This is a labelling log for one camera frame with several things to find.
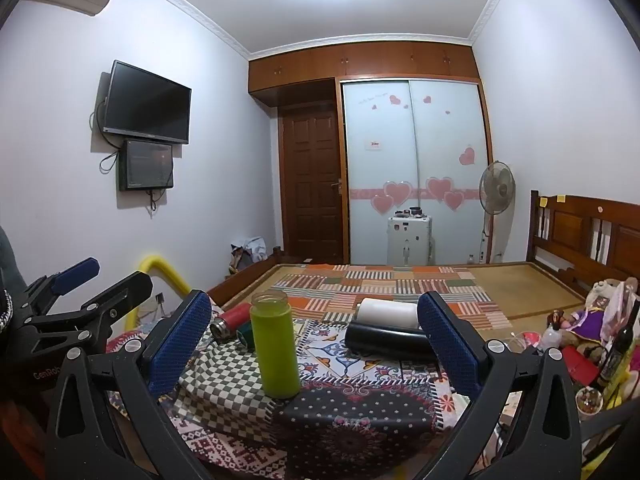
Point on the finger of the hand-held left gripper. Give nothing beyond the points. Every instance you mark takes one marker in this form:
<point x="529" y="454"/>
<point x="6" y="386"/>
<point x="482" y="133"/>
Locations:
<point x="75" y="275"/>
<point x="122" y="292"/>

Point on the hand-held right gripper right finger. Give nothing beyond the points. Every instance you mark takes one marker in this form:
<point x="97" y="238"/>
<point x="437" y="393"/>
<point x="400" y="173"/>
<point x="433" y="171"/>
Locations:
<point x="449" y="350"/>

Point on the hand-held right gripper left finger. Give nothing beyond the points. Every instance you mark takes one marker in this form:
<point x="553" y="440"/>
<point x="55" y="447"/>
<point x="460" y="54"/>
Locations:
<point x="179" y="347"/>

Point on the red steel cup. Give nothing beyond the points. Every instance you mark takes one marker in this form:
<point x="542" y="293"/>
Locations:
<point x="232" y="321"/>

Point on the black cup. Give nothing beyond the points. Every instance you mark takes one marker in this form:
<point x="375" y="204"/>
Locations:
<point x="382" y="341"/>

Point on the white cup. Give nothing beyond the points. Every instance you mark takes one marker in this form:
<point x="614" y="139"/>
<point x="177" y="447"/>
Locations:
<point x="387" y="312"/>

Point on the teal cup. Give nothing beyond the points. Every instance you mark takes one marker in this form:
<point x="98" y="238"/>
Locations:
<point x="245" y="336"/>

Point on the green cup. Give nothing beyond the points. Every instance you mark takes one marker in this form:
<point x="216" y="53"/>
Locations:
<point x="274" y="350"/>

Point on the yellow padded pipe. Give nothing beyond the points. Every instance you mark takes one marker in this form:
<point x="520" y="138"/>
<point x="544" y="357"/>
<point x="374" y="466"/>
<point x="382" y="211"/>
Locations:
<point x="165" y="272"/>

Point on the striped patchwork quilt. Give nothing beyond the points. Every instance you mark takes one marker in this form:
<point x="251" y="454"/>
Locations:
<point x="380" y="285"/>

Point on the small white bottle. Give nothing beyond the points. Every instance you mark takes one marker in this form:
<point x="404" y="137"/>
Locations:
<point x="551" y="336"/>

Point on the cloth bag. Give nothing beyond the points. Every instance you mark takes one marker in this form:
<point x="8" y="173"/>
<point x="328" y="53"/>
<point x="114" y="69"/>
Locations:
<point x="247" y="255"/>

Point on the patterned patchwork tablecloth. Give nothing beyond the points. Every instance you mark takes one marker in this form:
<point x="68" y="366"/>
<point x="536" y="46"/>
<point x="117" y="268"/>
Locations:
<point x="350" y="410"/>

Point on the white boxy appliance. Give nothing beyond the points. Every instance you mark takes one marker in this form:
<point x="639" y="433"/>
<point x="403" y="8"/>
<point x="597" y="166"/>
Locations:
<point x="409" y="240"/>

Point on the red box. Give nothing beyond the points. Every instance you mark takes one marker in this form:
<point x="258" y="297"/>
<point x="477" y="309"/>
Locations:
<point x="580" y="367"/>

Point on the doll in purple dress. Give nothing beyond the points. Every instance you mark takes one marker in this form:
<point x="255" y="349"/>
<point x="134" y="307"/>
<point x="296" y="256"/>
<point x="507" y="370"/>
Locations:
<point x="585" y="322"/>

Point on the standing electric fan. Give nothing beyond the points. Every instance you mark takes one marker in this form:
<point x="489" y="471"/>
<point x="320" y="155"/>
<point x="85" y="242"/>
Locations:
<point x="497" y="187"/>

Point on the dark wine bottle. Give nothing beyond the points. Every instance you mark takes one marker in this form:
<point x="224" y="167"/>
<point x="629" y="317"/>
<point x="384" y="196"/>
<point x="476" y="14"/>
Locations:
<point x="620" y="355"/>

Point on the pink plastic bag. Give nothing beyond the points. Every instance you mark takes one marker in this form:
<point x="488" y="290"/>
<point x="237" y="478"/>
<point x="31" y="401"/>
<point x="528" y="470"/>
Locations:
<point x="617" y="310"/>

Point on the wooden wardrobe with glass doors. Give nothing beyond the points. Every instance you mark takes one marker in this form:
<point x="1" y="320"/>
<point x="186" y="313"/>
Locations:
<point x="415" y="160"/>

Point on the brown wooden door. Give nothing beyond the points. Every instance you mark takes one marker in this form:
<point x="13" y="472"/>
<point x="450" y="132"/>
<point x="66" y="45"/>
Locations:
<point x="312" y="185"/>

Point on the small wall-mounted monitor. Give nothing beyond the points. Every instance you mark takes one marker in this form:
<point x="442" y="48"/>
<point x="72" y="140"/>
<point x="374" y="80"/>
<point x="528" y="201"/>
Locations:
<point x="147" y="165"/>

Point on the wooden bed frame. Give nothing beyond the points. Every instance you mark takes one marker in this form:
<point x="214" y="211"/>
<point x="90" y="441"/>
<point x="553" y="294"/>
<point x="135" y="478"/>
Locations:
<point x="575" y="230"/>

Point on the wall-mounted black television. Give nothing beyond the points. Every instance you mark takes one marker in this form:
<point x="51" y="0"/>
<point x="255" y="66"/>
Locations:
<point x="147" y="102"/>

